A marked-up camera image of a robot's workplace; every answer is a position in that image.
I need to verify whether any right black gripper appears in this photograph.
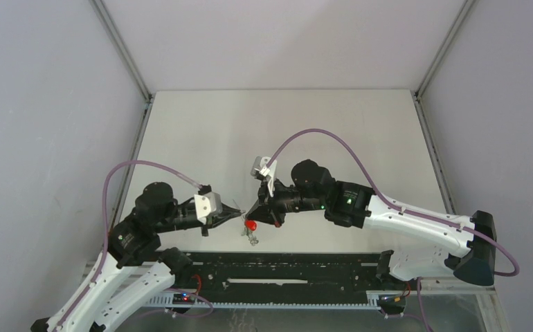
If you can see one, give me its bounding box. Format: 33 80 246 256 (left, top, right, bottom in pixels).
246 176 325 229

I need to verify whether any metal disc keyring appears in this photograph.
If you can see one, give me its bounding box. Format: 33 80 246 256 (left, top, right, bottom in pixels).
233 200 259 246

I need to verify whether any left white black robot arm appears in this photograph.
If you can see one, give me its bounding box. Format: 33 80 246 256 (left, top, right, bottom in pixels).
30 182 243 331

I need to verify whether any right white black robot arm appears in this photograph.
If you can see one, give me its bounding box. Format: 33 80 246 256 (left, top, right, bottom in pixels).
246 157 496 289

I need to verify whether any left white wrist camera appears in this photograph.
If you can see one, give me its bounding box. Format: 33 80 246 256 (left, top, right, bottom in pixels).
193 192 222 221

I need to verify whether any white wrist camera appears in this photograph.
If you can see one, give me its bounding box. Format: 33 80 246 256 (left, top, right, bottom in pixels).
193 192 222 221
250 156 277 197

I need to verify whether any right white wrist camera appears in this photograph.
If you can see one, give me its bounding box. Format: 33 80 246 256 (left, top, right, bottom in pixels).
250 156 277 197

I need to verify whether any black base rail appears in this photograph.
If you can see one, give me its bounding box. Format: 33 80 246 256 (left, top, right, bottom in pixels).
174 252 415 306

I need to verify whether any white slotted cable duct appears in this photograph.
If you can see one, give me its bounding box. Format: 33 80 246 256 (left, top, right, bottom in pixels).
143 292 380 310

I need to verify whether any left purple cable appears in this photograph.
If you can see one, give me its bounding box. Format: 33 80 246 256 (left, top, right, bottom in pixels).
51 160 204 332

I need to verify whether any right aluminium frame post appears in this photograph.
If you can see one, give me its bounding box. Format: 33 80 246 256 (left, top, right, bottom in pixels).
413 0 476 98

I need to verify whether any aluminium frame post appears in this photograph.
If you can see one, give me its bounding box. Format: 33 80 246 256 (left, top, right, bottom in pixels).
89 0 154 102
413 0 476 98

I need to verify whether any left aluminium frame post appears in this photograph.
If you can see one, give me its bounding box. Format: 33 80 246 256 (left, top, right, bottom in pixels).
89 0 154 102

